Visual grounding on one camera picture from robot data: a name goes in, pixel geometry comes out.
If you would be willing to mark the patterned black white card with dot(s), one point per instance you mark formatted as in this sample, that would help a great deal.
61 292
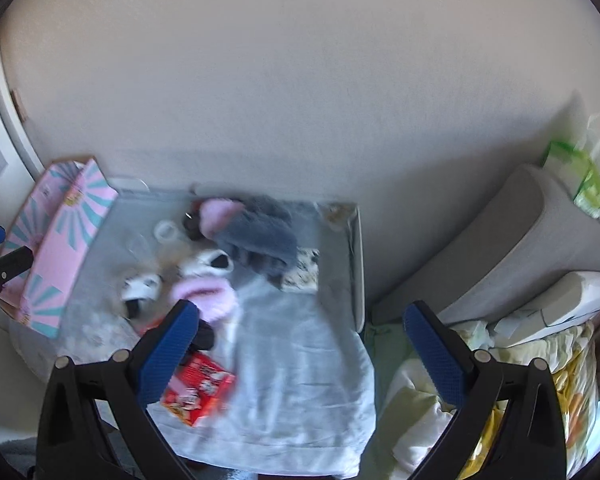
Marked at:
303 278

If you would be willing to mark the white door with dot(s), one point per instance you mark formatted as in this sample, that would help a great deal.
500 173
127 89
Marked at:
20 166

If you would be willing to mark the floral yellow blanket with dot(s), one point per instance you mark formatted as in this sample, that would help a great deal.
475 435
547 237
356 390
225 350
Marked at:
413 416

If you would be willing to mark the pink striped cardboard box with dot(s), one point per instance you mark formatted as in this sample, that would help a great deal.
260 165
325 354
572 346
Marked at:
58 222

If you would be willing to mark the white pillow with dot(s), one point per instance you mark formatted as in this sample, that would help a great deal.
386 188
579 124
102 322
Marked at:
573 300

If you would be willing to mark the grey sofa cushion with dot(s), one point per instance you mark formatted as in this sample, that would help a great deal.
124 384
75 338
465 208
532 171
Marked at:
523 241

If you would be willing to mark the pink fluffy slipper near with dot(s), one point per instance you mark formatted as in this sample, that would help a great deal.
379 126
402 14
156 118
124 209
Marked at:
214 296

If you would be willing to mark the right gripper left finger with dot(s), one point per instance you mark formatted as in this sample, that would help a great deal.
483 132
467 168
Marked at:
73 444

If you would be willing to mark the light blue cloth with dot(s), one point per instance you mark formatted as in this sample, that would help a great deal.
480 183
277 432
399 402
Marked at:
303 400

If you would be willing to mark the black sock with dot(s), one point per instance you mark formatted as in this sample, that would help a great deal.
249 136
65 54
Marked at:
204 340

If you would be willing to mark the clear tape roll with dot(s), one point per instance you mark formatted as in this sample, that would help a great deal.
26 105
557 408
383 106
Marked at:
166 231

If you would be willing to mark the red snack packet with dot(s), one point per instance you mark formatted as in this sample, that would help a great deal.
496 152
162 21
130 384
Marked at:
197 389

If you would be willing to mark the grey fluffy slipper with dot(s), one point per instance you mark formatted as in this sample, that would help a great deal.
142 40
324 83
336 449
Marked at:
261 237

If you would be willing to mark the pink fluffy slipper far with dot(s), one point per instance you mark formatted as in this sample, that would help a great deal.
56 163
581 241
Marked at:
214 215

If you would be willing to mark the green plastic bag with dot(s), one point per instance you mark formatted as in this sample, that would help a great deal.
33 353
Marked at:
574 160

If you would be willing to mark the pink fluffy slipper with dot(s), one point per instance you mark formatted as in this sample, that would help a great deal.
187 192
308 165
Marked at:
214 215
214 296

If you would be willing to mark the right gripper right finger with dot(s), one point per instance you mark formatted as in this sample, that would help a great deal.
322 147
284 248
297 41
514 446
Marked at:
530 441

